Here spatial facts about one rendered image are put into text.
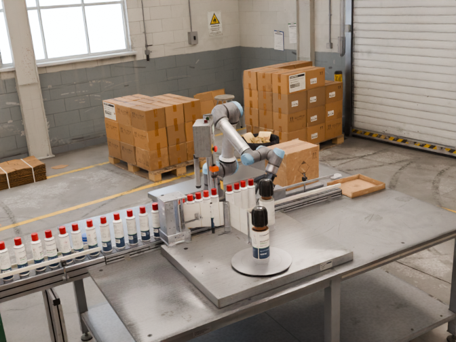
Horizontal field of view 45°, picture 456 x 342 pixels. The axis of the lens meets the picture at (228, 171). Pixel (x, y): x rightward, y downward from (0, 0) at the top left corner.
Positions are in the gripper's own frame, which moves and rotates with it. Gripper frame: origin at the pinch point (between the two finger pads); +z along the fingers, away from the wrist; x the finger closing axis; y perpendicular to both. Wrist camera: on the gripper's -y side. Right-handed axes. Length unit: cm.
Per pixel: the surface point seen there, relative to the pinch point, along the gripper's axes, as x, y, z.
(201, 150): -49, -1, -17
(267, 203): -16.6, 32.3, -3.9
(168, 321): -76, 75, 56
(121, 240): -78, 3, 45
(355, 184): 78, -4, -33
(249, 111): 201, -359, -77
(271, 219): -9.7, 32.6, 4.0
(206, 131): -52, 1, -28
